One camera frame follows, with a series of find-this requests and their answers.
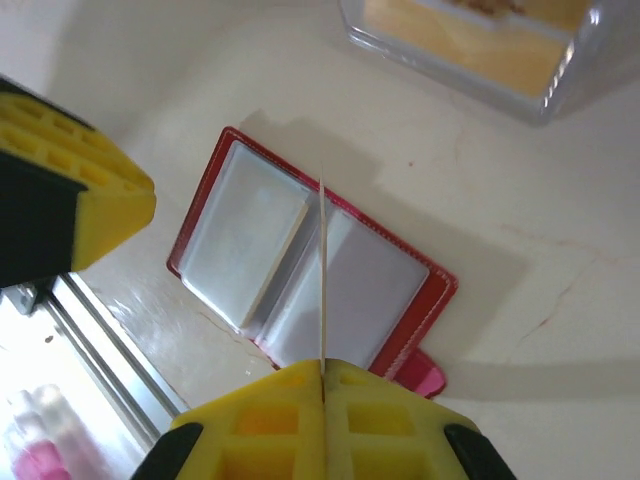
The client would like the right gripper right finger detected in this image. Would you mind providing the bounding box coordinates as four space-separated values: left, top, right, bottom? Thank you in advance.
324 357 519 480

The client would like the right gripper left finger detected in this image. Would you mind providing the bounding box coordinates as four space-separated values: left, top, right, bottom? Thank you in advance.
130 358 327 480

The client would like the red leather card holder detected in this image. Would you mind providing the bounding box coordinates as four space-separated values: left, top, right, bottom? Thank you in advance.
165 125 460 400

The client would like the clear and pink pill organizer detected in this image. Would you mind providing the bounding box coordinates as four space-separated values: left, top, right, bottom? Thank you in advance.
2 384 101 480

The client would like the clear plastic box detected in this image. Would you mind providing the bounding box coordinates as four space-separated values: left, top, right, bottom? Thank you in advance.
339 0 640 126

